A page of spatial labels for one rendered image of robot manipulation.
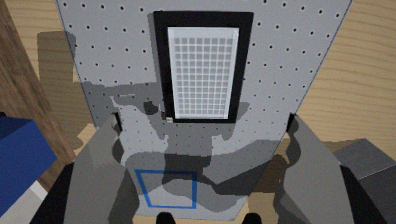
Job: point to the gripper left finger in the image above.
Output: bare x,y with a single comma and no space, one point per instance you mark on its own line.
95,188

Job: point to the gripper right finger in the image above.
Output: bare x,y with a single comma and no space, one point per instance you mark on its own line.
316,188

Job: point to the white well plate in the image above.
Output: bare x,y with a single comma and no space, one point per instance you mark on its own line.
202,56

